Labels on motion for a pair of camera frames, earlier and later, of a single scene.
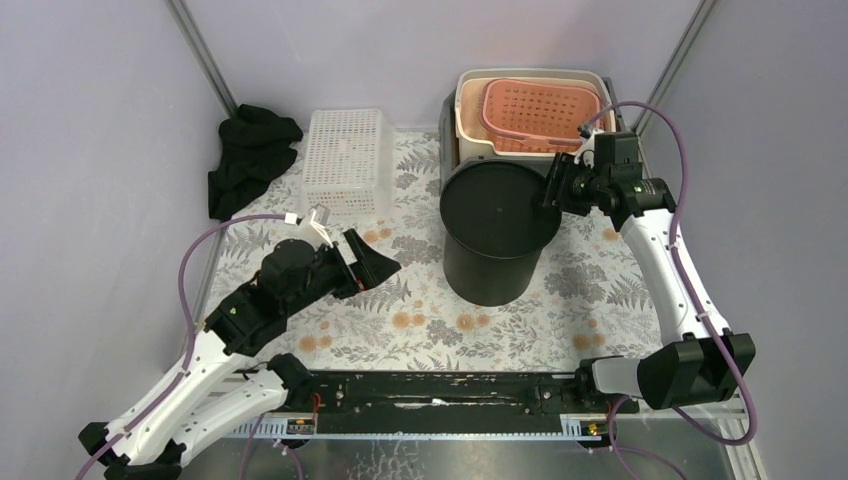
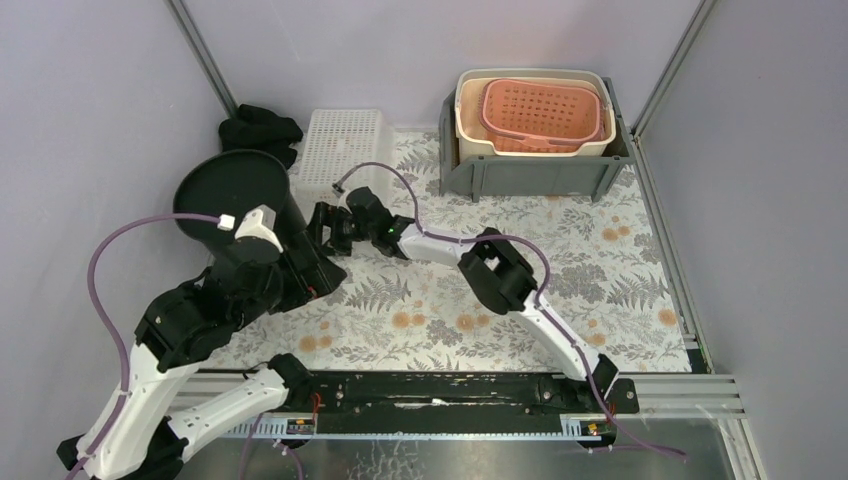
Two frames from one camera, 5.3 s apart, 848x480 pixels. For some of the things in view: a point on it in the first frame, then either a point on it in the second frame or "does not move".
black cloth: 255,147 does not move
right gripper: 557,176 to 324,214
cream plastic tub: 528,112 does not move
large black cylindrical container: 495,228 to 235,182
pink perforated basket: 526,116 does not move
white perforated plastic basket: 349,163 does not move
